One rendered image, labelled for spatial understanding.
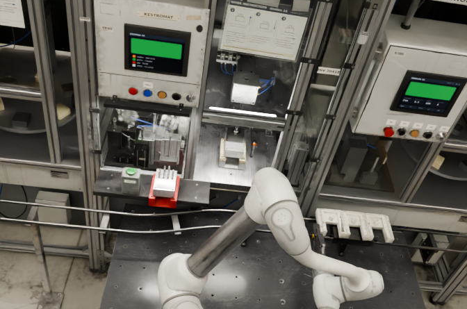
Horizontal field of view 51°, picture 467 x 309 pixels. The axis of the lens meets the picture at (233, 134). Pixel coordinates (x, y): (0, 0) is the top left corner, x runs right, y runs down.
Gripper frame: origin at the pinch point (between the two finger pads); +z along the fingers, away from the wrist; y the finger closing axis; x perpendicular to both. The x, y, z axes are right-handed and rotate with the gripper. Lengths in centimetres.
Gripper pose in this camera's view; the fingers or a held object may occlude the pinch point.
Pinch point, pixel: (317, 230)
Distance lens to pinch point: 237.5
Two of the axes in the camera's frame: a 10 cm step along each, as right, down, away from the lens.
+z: 0.1, -6.6, 7.5
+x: -9.9, -1.2, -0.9
